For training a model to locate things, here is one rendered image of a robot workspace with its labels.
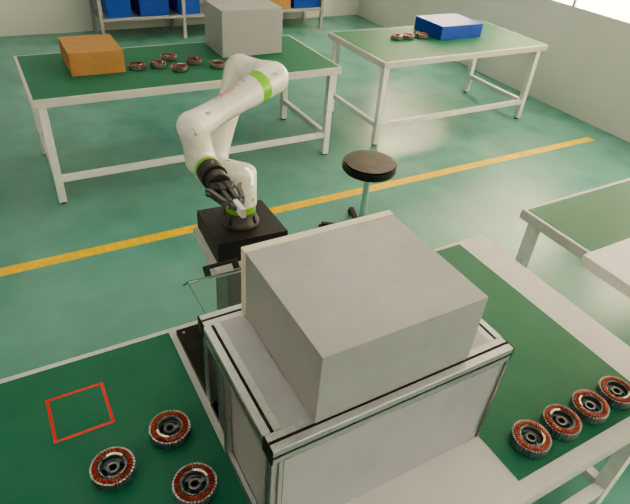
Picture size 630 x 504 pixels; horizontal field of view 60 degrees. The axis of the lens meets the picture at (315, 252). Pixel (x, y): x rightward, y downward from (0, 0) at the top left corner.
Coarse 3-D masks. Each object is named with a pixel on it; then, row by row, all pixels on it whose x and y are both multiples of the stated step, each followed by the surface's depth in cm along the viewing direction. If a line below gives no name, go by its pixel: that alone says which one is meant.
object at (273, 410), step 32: (224, 320) 140; (480, 320) 147; (224, 352) 131; (256, 352) 132; (480, 352) 138; (512, 352) 140; (256, 384) 124; (288, 384) 125; (416, 384) 128; (448, 384) 133; (256, 416) 117; (288, 416) 118; (352, 416) 119; (288, 448) 112
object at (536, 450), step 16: (608, 384) 178; (624, 384) 177; (576, 400) 170; (592, 400) 172; (608, 400) 173; (624, 400) 171; (544, 416) 164; (560, 416) 165; (576, 416) 165; (592, 416) 166; (512, 432) 159; (528, 432) 160; (544, 432) 159; (560, 432) 161; (576, 432) 160; (528, 448) 155; (544, 448) 155
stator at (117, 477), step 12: (108, 456) 143; (120, 456) 144; (132, 456) 144; (96, 468) 140; (108, 468) 141; (120, 468) 143; (132, 468) 141; (96, 480) 138; (108, 480) 138; (120, 480) 138
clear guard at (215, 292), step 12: (216, 276) 161; (228, 276) 162; (240, 276) 162; (192, 288) 156; (204, 288) 157; (216, 288) 157; (228, 288) 157; (240, 288) 158; (204, 300) 153; (216, 300) 153; (228, 300) 153; (240, 300) 154; (204, 312) 149
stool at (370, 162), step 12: (348, 156) 344; (360, 156) 345; (372, 156) 346; (384, 156) 347; (348, 168) 333; (360, 168) 332; (372, 168) 333; (384, 168) 334; (396, 168) 338; (360, 180) 332; (372, 180) 329; (384, 180) 332; (360, 204) 359; (360, 216) 362
